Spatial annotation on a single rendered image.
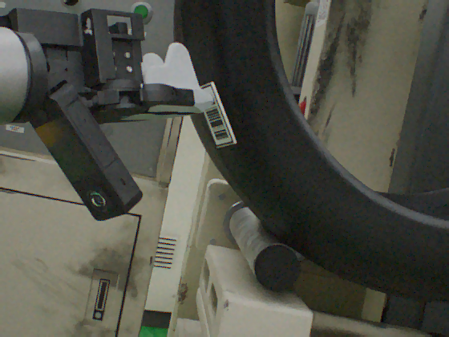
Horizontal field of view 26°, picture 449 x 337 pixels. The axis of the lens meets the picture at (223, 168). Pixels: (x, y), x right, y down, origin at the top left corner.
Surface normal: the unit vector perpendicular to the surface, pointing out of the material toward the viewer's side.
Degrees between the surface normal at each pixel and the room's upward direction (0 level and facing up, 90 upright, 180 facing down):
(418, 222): 101
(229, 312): 90
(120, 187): 67
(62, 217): 90
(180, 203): 90
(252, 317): 90
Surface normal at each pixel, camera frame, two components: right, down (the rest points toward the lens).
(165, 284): 0.37, 0.13
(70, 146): -0.53, 0.52
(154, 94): 0.51, -0.15
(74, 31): 0.69, -0.17
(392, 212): -0.02, 0.23
